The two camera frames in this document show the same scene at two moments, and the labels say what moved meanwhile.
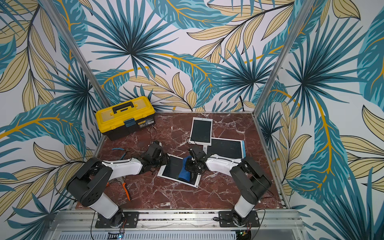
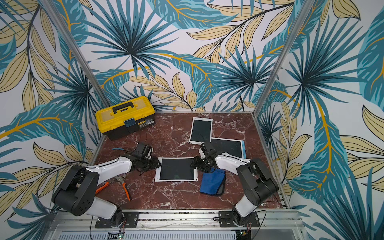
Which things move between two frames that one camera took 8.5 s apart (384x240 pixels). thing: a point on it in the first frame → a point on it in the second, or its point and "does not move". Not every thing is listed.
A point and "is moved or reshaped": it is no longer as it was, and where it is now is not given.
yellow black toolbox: x=125 y=118 does not move
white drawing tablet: x=172 y=169 is moved or reshaped
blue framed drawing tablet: x=234 y=148 does not move
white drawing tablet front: x=201 y=132 does not move
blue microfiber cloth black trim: x=185 y=174 → x=213 y=183
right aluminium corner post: x=303 y=16 does not move
